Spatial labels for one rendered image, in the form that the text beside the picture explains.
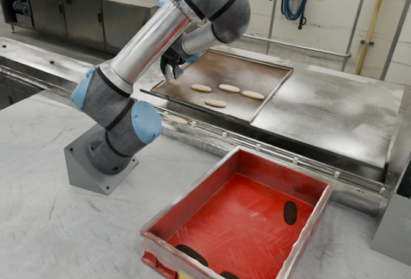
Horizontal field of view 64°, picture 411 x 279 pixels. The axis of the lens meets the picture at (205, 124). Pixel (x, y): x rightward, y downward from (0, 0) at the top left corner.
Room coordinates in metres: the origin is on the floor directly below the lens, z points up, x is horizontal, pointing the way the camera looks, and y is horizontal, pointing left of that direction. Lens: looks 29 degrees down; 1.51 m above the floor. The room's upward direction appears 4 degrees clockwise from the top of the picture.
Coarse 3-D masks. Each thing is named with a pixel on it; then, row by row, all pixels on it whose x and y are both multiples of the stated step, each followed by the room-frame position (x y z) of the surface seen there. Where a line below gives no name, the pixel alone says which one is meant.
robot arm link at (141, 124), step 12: (132, 108) 0.82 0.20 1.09; (144, 108) 0.84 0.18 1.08; (120, 120) 0.79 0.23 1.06; (132, 120) 0.79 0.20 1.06; (144, 120) 0.81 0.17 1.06; (156, 120) 0.85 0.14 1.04; (108, 132) 0.83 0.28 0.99; (120, 132) 0.79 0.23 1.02; (132, 132) 0.79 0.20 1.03; (144, 132) 0.78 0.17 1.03; (156, 132) 0.81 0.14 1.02; (120, 144) 0.80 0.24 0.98; (132, 144) 0.79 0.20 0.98; (144, 144) 0.81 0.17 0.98
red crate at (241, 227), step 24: (216, 192) 0.80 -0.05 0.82; (240, 192) 0.81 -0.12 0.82; (264, 192) 0.82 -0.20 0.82; (192, 216) 0.69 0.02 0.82; (216, 216) 0.70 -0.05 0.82; (240, 216) 0.71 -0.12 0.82; (264, 216) 0.71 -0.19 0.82; (168, 240) 0.60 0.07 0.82; (192, 240) 0.61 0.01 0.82; (216, 240) 0.61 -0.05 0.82; (240, 240) 0.62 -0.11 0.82; (264, 240) 0.62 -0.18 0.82; (288, 240) 0.63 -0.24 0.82; (216, 264) 0.54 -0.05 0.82; (240, 264) 0.54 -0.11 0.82; (264, 264) 0.55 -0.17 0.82
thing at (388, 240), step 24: (408, 120) 0.92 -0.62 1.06; (408, 144) 0.71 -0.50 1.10; (408, 168) 0.82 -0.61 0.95; (384, 192) 0.78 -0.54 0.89; (408, 192) 0.71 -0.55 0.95; (384, 216) 0.62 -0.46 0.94; (408, 216) 0.60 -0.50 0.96; (384, 240) 0.61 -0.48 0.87; (408, 240) 0.59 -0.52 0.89; (408, 264) 0.58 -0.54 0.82
